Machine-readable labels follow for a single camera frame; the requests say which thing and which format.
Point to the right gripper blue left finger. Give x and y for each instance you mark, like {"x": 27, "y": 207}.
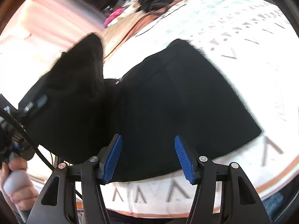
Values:
{"x": 108, "y": 159}

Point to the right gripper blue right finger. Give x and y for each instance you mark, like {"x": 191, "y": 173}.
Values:
{"x": 188, "y": 160}

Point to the black jacket with yellow patch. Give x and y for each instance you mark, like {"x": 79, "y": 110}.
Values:
{"x": 73, "y": 111}

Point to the magenta clothing item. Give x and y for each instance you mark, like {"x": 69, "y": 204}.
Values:
{"x": 113, "y": 15}

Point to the person's left hand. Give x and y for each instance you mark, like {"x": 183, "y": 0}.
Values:
{"x": 22, "y": 195}

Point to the tan and rust blanket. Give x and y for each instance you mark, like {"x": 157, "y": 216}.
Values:
{"x": 116, "y": 35}

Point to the pink curtain left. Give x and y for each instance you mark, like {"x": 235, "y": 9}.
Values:
{"x": 53, "y": 24}

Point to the patterned white bedspread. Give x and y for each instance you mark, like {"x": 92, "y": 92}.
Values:
{"x": 253, "y": 45}

